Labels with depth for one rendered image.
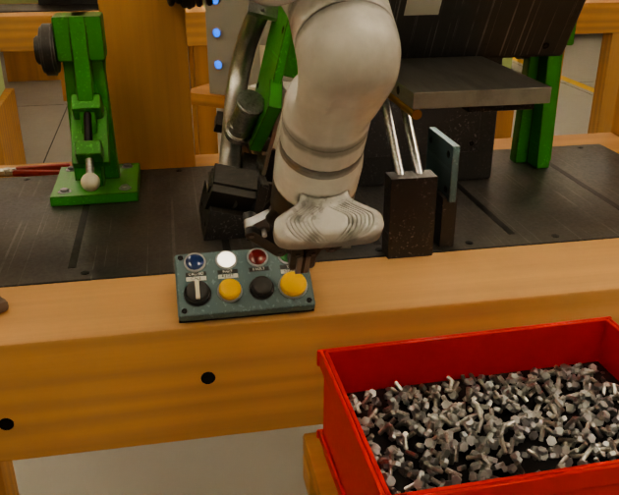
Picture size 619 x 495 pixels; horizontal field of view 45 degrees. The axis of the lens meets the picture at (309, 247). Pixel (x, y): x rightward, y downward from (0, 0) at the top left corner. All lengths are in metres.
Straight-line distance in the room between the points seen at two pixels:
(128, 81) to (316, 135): 0.81
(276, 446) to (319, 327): 1.26
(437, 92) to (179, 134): 0.64
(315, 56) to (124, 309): 0.46
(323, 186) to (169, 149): 0.78
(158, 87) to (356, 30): 0.88
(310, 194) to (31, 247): 0.53
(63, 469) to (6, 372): 1.26
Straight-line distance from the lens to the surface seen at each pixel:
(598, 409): 0.77
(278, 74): 0.96
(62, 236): 1.08
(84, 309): 0.88
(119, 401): 0.86
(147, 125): 1.35
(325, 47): 0.48
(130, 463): 2.07
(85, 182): 1.13
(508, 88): 0.86
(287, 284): 0.82
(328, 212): 0.61
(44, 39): 1.17
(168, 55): 1.33
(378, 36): 0.49
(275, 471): 2.00
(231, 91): 1.10
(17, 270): 1.00
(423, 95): 0.83
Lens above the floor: 1.31
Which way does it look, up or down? 24 degrees down
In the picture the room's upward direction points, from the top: straight up
